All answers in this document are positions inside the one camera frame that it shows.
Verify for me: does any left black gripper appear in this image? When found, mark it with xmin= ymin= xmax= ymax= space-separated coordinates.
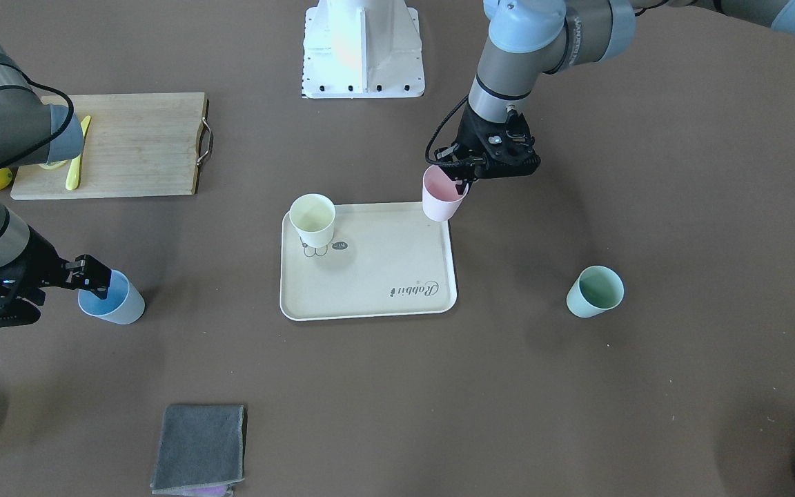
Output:
xmin=435 ymin=104 xmax=542 ymax=195

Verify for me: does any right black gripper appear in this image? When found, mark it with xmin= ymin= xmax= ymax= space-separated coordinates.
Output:
xmin=0 ymin=231 xmax=112 ymax=328

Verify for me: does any pink cup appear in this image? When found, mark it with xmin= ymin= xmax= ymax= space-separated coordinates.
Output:
xmin=422 ymin=166 xmax=466 ymax=222

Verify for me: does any blue cup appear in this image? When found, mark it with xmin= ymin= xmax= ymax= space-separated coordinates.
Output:
xmin=77 ymin=269 xmax=146 ymax=325

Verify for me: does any cream yellow cup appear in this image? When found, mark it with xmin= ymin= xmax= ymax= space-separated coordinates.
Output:
xmin=289 ymin=194 xmax=335 ymax=249

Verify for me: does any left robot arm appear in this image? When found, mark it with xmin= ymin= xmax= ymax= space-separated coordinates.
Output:
xmin=422 ymin=1 xmax=795 ymax=199

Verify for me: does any cream rabbit tray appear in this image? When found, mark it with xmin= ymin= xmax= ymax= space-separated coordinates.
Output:
xmin=279 ymin=202 xmax=458 ymax=321

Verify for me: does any yellow plastic knife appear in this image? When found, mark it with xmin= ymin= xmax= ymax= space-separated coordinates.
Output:
xmin=64 ymin=115 xmax=92 ymax=191

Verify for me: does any lemon half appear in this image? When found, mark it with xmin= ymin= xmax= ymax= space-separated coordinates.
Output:
xmin=39 ymin=159 xmax=70 ymax=170

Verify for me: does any wooden cutting board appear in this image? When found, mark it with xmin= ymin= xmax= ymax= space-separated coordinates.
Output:
xmin=10 ymin=93 xmax=208 ymax=200

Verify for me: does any green cup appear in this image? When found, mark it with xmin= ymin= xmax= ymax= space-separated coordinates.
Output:
xmin=566 ymin=265 xmax=625 ymax=318

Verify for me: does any grey folded cloth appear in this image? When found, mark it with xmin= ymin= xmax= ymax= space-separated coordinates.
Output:
xmin=150 ymin=404 xmax=245 ymax=496

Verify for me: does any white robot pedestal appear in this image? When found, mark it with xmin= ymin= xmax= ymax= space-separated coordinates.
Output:
xmin=301 ymin=1 xmax=426 ymax=99

